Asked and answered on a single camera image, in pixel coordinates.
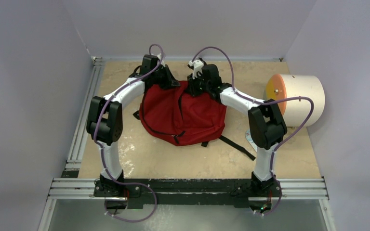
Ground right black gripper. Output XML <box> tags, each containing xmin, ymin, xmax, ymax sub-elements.
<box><xmin>185</xmin><ymin>72</ymin><xmax>211</xmax><ymax>98</ymax></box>

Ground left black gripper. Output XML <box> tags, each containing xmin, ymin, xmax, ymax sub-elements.
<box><xmin>151</xmin><ymin>64</ymin><xmax>180</xmax><ymax>90</ymax></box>

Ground red backpack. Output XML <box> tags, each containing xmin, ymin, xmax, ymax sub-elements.
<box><xmin>132</xmin><ymin>79</ymin><xmax>256</xmax><ymax>161</ymax></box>

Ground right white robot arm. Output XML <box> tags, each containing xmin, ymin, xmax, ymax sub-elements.
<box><xmin>187</xmin><ymin>60</ymin><xmax>287</xmax><ymax>196</ymax></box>

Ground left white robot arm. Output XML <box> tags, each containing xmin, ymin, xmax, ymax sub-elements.
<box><xmin>86</xmin><ymin>54</ymin><xmax>179</xmax><ymax>197</ymax></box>

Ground light blue pencil case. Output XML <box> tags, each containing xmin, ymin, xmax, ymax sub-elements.
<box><xmin>245</xmin><ymin>130</ymin><xmax>257</xmax><ymax>151</ymax></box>

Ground white cylinder with coloured disc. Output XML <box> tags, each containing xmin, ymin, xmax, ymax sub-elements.
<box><xmin>265</xmin><ymin>74</ymin><xmax>326</xmax><ymax>128</ymax></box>

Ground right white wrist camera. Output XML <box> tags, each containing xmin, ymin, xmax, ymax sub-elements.
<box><xmin>188</xmin><ymin>60</ymin><xmax>204</xmax><ymax>79</ymax></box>

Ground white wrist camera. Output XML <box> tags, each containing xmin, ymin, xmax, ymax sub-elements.
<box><xmin>188</xmin><ymin>60</ymin><xmax>204</xmax><ymax>79</ymax></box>
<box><xmin>157</xmin><ymin>53</ymin><xmax>166</xmax><ymax>67</ymax></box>

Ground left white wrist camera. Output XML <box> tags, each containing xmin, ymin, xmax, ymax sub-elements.
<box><xmin>157</xmin><ymin>53</ymin><xmax>166</xmax><ymax>67</ymax></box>

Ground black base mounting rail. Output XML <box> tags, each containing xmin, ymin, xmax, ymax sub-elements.
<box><xmin>94</xmin><ymin>179</ymin><xmax>281</xmax><ymax>210</ymax></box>

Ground aluminium frame rails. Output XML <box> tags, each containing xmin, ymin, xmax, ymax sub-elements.
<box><xmin>38</xmin><ymin>56</ymin><xmax>336</xmax><ymax>231</ymax></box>

